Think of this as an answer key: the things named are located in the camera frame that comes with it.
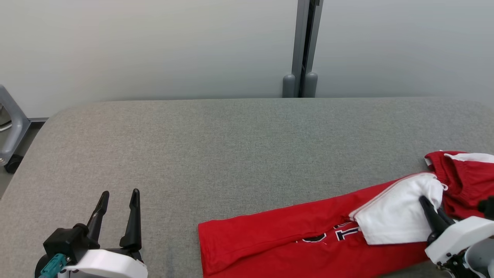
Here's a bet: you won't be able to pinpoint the red white basketball jersey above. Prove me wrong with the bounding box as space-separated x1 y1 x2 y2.
198 173 448 278

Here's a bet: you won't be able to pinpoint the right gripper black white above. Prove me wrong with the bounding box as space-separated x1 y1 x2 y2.
419 196 494 267

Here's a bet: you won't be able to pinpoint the grey partition post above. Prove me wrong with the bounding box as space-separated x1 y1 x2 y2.
283 0 324 98

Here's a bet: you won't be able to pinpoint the red shorts with white stripe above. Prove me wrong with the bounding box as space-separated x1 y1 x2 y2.
425 151 494 220

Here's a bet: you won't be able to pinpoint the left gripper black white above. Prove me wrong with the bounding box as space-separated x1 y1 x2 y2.
64 189 148 278

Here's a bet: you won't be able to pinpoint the grey metal wheeled frame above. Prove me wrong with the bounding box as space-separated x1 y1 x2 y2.
0 85 31 174

